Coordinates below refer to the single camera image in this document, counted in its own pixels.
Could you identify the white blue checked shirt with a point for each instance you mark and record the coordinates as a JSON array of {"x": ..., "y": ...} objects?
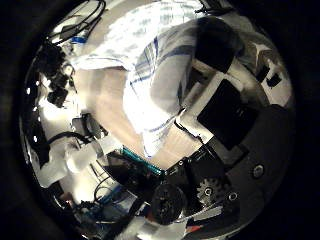
[{"x": 150, "y": 100}]

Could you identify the teal ribbed box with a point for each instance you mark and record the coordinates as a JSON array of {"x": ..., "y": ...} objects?
[{"x": 141, "y": 160}]

